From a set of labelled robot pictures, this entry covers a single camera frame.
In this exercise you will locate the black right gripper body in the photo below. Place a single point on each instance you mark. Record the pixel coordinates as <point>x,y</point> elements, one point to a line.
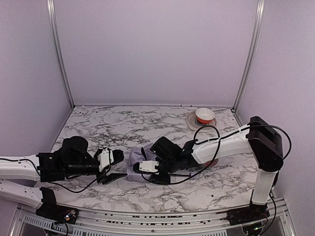
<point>161,169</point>

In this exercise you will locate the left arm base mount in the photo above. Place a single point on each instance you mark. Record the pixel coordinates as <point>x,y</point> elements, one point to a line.
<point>58,213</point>

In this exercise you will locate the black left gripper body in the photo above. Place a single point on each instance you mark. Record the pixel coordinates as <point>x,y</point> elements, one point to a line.
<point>100,172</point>

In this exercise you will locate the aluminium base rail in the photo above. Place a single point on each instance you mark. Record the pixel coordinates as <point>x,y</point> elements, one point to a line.
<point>92,222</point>

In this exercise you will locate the orange white bowl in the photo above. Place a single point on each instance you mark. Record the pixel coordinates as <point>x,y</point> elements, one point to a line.
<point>204,115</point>

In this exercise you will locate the left aluminium frame post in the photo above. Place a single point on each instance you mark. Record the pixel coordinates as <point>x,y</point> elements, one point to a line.
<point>58,51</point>

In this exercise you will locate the lilac folding umbrella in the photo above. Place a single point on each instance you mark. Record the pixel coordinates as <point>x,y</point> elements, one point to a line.
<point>171,158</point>

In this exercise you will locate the grey swirl plate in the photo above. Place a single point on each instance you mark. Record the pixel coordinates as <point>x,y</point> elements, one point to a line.
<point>194,124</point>

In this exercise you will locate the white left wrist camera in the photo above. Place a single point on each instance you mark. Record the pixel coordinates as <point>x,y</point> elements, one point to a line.
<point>105,159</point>

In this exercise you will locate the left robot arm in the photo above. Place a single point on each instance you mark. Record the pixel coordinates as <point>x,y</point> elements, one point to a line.
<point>70,161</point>

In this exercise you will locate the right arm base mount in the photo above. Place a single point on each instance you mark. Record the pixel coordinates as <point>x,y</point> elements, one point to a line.
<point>247,214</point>

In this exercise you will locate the right aluminium frame post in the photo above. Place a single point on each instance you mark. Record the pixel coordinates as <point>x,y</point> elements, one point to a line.
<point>251,53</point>

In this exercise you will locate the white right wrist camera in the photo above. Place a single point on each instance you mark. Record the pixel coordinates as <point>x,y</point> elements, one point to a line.
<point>148,166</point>

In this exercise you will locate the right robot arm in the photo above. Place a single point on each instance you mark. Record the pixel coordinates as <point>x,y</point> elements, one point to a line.
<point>258,137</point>

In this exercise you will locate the aluminium frame post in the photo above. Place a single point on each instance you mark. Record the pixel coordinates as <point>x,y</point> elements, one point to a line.
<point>251,53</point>
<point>58,51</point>

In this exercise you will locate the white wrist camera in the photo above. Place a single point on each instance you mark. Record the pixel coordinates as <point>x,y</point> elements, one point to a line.
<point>105,159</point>
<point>148,166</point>

